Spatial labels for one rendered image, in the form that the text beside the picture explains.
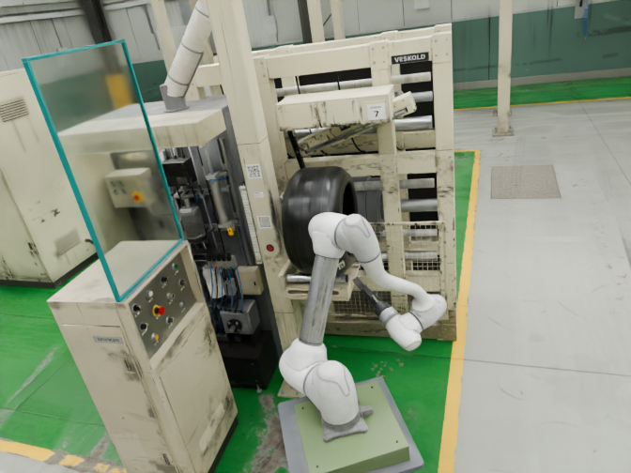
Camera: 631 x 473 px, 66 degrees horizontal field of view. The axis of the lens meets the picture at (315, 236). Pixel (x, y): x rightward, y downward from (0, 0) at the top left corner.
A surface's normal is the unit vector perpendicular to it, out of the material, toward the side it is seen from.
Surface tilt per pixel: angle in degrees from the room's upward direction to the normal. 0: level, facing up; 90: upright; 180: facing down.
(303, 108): 90
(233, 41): 90
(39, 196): 90
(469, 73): 90
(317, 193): 39
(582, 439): 0
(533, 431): 0
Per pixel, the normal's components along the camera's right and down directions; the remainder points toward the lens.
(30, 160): 0.94, 0.02
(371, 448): -0.19, -0.89
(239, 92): -0.25, 0.46
